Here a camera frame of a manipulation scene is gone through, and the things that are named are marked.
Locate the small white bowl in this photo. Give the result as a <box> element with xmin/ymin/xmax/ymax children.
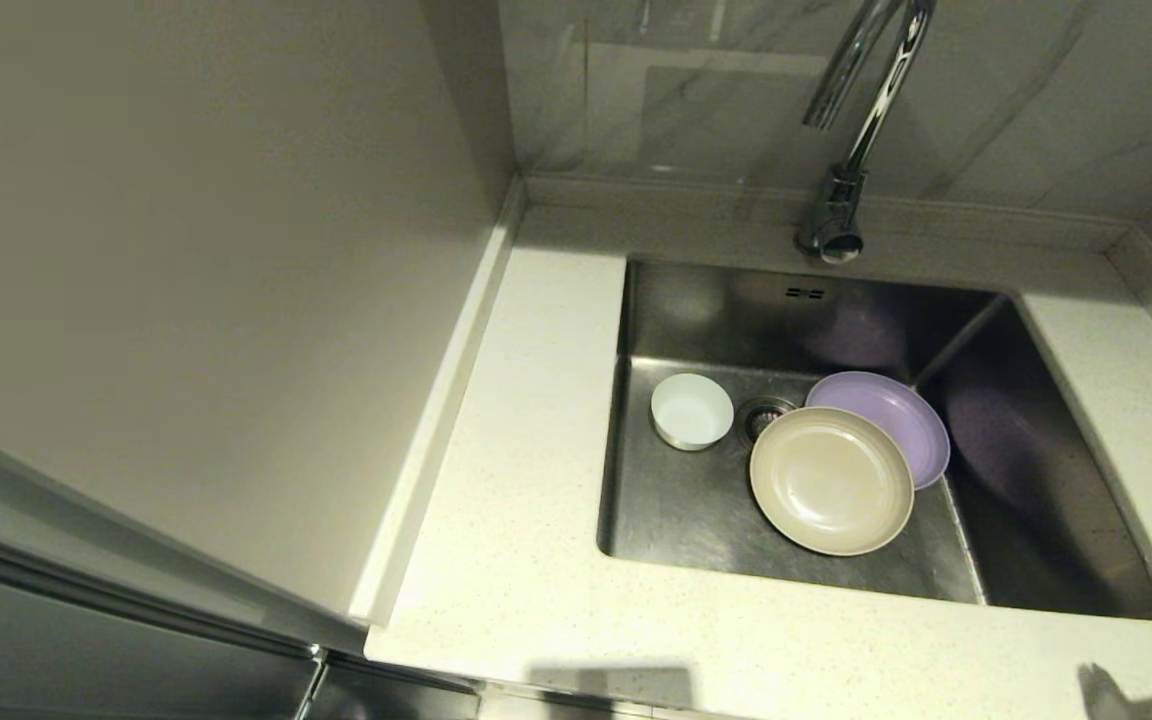
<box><xmin>650</xmin><ymin>372</ymin><xmax>736</xmax><ymax>452</ymax></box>

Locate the beige plastic plate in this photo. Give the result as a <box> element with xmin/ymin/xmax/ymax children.
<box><xmin>748</xmin><ymin>405</ymin><xmax>916</xmax><ymax>558</ymax></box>

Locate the chrome kitchen faucet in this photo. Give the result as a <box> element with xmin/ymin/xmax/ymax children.
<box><xmin>794</xmin><ymin>0</ymin><xmax>940</xmax><ymax>265</ymax></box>

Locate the purple plastic plate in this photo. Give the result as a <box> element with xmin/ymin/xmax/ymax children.
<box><xmin>804</xmin><ymin>370</ymin><xmax>952</xmax><ymax>491</ymax></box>

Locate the metal sink drain strainer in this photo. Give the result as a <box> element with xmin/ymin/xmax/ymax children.
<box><xmin>736</xmin><ymin>396</ymin><xmax>799</xmax><ymax>448</ymax></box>

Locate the stainless steel sink basin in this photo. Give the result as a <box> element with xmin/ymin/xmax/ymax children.
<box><xmin>596</xmin><ymin>250</ymin><xmax>1152</xmax><ymax>626</ymax></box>

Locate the white edge trim strip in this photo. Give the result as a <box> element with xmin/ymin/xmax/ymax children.
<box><xmin>348</xmin><ymin>172</ymin><xmax>529</xmax><ymax>633</ymax></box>

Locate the tall beige cabinet side panel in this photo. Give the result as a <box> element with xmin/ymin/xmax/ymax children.
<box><xmin>0</xmin><ymin>0</ymin><xmax>519</xmax><ymax>651</ymax></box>

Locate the metal door trim strip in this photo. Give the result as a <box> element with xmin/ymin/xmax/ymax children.
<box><xmin>0</xmin><ymin>535</ymin><xmax>327</xmax><ymax>666</ymax></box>

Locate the grey glossy cabinet door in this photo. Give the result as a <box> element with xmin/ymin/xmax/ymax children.
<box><xmin>0</xmin><ymin>560</ymin><xmax>482</xmax><ymax>720</ymax></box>

